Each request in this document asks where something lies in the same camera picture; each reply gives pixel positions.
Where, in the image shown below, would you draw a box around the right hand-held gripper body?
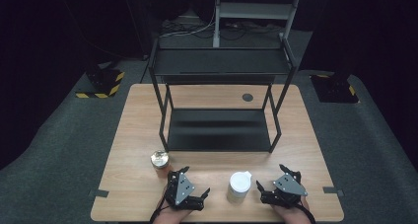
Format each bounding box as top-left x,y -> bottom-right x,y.
260,171 -> 310,209

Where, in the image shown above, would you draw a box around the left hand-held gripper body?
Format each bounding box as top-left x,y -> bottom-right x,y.
163,170 -> 205,212

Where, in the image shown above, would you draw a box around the small jar with silver lid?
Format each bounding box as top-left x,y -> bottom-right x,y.
150,149 -> 172,179

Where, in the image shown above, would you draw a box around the black metal two-tier shelf rack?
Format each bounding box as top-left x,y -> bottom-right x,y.
148,33 -> 300,154

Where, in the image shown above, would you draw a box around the person's right hand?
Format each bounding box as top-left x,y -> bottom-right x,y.
270,197 -> 314,224

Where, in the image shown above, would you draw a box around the person's left hand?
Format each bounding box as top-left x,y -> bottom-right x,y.
152,197 -> 195,224

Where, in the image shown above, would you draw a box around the grey tape strip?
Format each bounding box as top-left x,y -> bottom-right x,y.
321,186 -> 346,198
87,187 -> 110,199

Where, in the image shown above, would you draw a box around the grey metal stand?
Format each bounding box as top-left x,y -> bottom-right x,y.
212,0 -> 304,49

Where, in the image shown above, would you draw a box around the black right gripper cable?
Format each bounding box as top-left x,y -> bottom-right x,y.
295,199 -> 317,224

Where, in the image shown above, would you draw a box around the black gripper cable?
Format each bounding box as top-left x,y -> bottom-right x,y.
295,199 -> 317,224
149,187 -> 173,224

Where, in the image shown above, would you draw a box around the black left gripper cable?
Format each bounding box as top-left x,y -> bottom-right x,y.
149,187 -> 173,224

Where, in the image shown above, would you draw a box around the yellow-black striped base plate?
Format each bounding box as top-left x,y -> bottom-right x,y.
75,66 -> 126,100
310,72 -> 360,105

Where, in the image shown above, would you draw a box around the white floor cable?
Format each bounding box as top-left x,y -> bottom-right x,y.
159,6 -> 218,39

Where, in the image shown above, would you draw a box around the black floor cables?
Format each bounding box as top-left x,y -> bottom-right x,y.
220,21 -> 284,40

